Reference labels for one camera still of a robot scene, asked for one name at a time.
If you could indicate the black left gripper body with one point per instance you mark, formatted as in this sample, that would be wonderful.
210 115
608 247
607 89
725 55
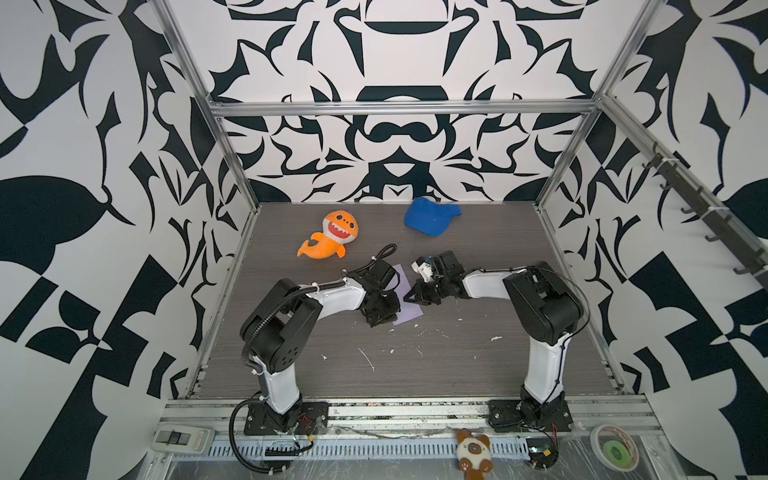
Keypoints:
386 310

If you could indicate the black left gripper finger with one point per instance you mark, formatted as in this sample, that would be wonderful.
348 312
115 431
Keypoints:
389 303
373 316

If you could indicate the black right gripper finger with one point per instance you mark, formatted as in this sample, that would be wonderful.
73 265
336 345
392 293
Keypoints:
433 295
419 294

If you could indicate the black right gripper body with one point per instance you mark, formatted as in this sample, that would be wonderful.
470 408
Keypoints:
443 284

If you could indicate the lilac square paper sheet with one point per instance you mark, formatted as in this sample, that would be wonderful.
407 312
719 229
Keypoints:
402 285

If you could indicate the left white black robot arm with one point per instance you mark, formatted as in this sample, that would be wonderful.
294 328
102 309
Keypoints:
277 331

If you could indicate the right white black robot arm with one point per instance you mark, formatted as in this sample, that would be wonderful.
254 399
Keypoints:
545 302

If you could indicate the blue cap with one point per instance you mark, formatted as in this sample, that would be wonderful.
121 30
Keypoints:
429 217

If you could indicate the orange shark plush toy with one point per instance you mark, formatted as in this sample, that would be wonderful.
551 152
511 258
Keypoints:
339 228

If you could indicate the brown white plush toy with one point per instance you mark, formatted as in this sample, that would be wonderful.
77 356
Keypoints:
473 454

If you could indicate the small black electronics board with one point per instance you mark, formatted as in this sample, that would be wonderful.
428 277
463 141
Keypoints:
543 453

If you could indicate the tape roll with green core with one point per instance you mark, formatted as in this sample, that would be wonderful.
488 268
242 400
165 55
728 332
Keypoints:
614 448

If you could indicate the white power strip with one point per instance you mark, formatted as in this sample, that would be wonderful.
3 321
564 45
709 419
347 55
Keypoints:
182 439

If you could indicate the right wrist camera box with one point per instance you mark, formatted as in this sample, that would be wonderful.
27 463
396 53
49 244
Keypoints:
424 268

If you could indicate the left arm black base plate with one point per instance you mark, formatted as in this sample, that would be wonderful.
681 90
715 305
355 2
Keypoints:
303 418

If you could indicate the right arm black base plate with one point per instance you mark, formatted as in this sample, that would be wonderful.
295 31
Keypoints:
528 414

